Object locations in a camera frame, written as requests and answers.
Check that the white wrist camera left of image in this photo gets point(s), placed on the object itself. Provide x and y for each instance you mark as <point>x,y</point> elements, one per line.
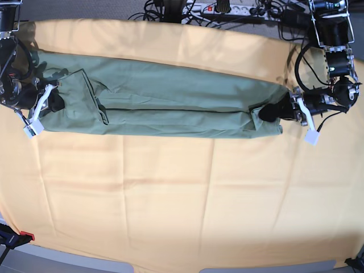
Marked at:
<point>33,129</point>

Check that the black clamp right corner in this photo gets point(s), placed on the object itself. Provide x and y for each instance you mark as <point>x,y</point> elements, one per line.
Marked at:
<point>356,263</point>

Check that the white wrist camera of image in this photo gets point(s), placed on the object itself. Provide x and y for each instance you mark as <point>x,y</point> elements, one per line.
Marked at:
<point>33,129</point>
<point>312,137</point>

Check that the gripper left of image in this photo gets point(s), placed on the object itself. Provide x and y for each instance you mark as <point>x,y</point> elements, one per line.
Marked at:
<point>26,98</point>

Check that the black power adapter brick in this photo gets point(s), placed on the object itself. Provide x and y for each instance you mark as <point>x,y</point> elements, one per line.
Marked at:
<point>295,19</point>

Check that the blue clamp with red tip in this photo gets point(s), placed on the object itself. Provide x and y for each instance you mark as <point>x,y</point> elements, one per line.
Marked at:
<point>11,240</point>

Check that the gripper right of image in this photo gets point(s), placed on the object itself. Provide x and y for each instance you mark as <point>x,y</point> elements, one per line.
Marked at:
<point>297,106</point>

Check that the white wrist camera right of image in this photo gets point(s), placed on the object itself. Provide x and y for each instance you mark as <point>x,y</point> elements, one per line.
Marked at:
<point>312,137</point>

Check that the white power strip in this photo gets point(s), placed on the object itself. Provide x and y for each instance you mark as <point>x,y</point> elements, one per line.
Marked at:
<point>207,9</point>

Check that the yellow table cloth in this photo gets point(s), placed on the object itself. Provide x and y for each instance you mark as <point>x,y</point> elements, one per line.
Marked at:
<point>185,204</point>

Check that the green T-shirt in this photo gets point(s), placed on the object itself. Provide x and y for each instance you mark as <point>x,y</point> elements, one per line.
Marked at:
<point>104,95</point>

